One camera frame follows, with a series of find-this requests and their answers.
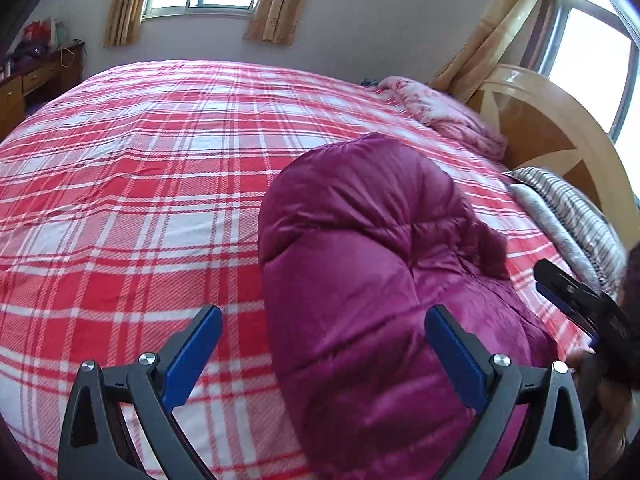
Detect side window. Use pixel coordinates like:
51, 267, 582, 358
523, 0, 639, 192

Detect pink folded quilt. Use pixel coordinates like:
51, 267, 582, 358
378, 76, 508, 162

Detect right beige curtain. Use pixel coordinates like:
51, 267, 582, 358
245, 0, 306, 47

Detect grey floral pillow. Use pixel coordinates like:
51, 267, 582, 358
506, 183, 601, 292

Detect left beige curtain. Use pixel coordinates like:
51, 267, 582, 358
103, 0, 145, 48

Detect clutter pile on desk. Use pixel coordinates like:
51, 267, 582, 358
1, 18, 68, 80

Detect side beige curtain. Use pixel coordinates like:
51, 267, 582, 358
428, 0, 538, 103

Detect wooden headboard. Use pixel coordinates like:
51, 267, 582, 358
468, 64, 639, 249

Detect red plaid bed cover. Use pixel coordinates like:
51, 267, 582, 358
1, 61, 585, 479

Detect magenta puffer jacket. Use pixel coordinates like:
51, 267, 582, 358
258, 134, 558, 479

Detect brown wooden desk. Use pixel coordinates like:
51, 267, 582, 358
1, 40, 86, 140

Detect striped pillow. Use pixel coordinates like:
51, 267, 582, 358
504, 167, 627, 297

